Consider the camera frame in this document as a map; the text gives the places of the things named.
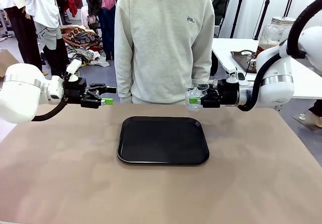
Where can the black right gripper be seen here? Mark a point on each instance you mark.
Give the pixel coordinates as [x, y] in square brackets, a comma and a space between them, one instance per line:
[229, 94]

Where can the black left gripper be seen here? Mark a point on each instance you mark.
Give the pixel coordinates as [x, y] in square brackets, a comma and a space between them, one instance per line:
[74, 90]

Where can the short clear cup with ice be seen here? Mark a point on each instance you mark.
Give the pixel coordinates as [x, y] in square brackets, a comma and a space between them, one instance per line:
[191, 108]

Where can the person's left forearm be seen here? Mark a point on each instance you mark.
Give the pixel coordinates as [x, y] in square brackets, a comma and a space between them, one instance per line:
[202, 63]

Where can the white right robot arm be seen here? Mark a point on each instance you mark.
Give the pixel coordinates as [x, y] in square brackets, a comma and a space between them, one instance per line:
[274, 83]

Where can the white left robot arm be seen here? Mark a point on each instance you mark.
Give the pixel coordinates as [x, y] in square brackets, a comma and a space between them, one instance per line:
[22, 93]

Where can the person's right forearm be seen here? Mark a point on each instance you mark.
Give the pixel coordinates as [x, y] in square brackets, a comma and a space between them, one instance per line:
[123, 78]

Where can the glass drink dispenser with tea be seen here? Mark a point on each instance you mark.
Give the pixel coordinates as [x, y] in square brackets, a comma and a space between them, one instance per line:
[274, 32]

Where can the light mixed clothes pile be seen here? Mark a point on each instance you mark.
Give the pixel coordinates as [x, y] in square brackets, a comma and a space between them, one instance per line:
[88, 56]

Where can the dark blue hanging garment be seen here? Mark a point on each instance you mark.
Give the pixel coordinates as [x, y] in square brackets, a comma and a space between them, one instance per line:
[107, 32]

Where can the brown patterned cloth pile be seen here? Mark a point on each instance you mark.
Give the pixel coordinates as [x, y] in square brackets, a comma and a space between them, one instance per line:
[80, 36]

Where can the black plastic serving tray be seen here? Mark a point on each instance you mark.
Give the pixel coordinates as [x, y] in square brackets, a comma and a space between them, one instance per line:
[161, 141]

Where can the person in light grey sweatshirt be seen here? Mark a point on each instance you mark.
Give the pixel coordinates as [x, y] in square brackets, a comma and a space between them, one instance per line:
[163, 45]

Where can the bystander in dark green jacket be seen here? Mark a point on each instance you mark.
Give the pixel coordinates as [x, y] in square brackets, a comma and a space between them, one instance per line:
[220, 2]

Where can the red hanging garment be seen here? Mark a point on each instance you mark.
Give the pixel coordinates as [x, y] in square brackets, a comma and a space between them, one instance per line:
[72, 5]

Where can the brown cardboard box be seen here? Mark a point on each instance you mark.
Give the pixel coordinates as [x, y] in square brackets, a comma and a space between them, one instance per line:
[7, 63]

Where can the beige shoe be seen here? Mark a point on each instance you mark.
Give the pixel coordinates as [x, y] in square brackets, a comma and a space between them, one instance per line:
[313, 119]

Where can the bystander in grey shorts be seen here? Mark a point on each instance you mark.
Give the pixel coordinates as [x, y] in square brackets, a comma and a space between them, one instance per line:
[45, 7]

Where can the bystander in black trousers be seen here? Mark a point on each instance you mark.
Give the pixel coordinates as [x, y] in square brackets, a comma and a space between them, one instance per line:
[17, 27]

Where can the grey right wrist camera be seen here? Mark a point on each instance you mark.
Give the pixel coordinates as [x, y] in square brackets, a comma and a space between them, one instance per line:
[237, 76]

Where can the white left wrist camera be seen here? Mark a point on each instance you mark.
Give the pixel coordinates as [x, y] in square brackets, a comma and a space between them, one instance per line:
[73, 66]

